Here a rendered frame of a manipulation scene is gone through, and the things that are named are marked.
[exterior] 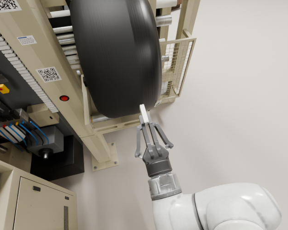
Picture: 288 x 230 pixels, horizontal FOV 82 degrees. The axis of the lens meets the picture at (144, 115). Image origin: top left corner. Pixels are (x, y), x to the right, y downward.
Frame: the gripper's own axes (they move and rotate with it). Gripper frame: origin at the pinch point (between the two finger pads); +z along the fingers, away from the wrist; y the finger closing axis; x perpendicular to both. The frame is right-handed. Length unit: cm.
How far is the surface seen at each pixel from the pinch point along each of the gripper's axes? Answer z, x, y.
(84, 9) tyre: 34.0, -16.7, 12.0
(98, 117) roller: 19.6, 35.0, 20.8
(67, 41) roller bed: 69, 23, 30
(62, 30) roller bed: 70, 16, 30
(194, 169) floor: -18, 123, -53
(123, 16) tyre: 29.3, -15.8, 0.0
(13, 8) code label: 34, -19, 32
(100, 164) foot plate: 10, 125, 39
